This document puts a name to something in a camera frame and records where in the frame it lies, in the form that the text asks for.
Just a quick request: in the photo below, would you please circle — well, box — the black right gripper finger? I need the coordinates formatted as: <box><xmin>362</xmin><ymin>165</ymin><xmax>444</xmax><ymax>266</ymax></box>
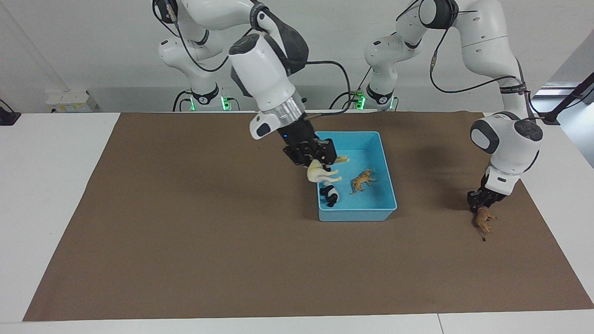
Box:
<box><xmin>284</xmin><ymin>143</ymin><xmax>319</xmax><ymax>167</ymax></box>
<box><xmin>316</xmin><ymin>138</ymin><xmax>338</xmax><ymax>167</ymax></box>

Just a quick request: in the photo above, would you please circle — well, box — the brown paper table mat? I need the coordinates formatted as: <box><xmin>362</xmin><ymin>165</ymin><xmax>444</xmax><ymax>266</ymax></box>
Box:
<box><xmin>23</xmin><ymin>110</ymin><xmax>594</xmax><ymax>322</ymax></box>

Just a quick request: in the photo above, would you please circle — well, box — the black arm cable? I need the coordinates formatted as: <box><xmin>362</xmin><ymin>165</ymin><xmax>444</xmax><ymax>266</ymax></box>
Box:
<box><xmin>429</xmin><ymin>9</ymin><xmax>546</xmax><ymax>124</ymax></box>
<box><xmin>160</xmin><ymin>0</ymin><xmax>352</xmax><ymax>122</ymax></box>

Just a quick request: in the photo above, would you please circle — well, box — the brown lion toy figure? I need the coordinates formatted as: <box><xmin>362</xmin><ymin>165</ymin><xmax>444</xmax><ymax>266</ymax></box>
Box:
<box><xmin>473</xmin><ymin>206</ymin><xmax>497</xmax><ymax>242</ymax></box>

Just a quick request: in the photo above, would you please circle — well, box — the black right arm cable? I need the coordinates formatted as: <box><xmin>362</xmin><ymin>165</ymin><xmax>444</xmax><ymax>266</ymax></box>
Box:
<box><xmin>160</xmin><ymin>0</ymin><xmax>352</xmax><ymax>122</ymax></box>

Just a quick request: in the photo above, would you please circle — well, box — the black table clamp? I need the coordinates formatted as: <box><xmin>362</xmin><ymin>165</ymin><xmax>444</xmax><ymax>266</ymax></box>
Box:
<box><xmin>0</xmin><ymin>98</ymin><xmax>22</xmax><ymax>126</ymax></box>

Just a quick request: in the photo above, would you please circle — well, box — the cream llama toy figure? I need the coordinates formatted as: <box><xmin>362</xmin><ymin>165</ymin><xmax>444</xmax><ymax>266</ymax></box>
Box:
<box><xmin>306</xmin><ymin>156</ymin><xmax>350</xmax><ymax>185</ymax></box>

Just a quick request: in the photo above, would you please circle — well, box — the light blue plastic storage box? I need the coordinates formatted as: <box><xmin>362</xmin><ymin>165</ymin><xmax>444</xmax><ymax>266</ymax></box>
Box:
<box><xmin>315</xmin><ymin>131</ymin><xmax>398</xmax><ymax>223</ymax></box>

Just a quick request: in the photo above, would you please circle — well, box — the black and white panda toy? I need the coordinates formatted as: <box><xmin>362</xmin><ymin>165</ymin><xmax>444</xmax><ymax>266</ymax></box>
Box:
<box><xmin>319</xmin><ymin>183</ymin><xmax>341</xmax><ymax>208</ymax></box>

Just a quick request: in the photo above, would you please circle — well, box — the black base cable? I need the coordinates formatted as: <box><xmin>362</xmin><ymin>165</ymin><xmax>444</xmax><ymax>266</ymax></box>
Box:
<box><xmin>172</xmin><ymin>90</ymin><xmax>194</xmax><ymax>112</ymax></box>
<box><xmin>329</xmin><ymin>91</ymin><xmax>354</xmax><ymax>111</ymax></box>

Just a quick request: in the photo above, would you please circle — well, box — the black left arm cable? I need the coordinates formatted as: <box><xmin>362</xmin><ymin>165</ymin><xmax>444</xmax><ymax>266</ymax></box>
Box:
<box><xmin>429</xmin><ymin>9</ymin><xmax>546</xmax><ymax>124</ymax></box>

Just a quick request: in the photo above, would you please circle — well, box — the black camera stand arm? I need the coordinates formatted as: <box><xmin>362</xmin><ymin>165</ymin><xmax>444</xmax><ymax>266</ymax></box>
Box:
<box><xmin>534</xmin><ymin>71</ymin><xmax>594</xmax><ymax>125</ymax></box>

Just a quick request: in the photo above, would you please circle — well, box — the orange striped tiger toy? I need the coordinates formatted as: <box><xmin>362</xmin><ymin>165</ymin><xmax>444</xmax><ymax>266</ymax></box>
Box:
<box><xmin>349</xmin><ymin>169</ymin><xmax>377</xmax><ymax>195</ymax></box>

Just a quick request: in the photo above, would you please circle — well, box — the white cardboard box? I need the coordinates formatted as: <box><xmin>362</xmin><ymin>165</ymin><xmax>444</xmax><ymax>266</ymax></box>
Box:
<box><xmin>46</xmin><ymin>90</ymin><xmax>99</xmax><ymax>113</ymax></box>

